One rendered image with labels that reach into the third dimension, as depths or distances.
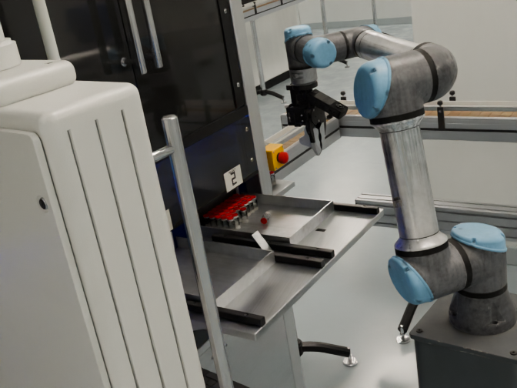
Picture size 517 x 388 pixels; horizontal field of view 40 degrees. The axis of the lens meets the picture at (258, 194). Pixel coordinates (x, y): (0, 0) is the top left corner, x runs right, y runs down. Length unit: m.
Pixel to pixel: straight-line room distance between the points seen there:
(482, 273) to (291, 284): 0.47
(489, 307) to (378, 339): 1.48
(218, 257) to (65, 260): 1.01
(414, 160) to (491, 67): 1.83
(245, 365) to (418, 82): 1.20
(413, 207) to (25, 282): 0.80
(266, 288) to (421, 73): 0.66
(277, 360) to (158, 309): 1.43
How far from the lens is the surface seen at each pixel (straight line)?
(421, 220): 1.53
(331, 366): 2.98
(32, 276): 1.11
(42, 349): 1.21
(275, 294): 1.74
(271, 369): 2.48
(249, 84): 2.19
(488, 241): 1.60
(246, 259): 1.93
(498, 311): 1.68
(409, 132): 1.50
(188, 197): 1.11
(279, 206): 2.23
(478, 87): 3.34
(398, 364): 2.96
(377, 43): 1.77
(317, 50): 1.80
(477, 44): 3.30
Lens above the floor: 1.73
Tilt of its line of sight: 21 degrees down
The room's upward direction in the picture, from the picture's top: 10 degrees counter-clockwise
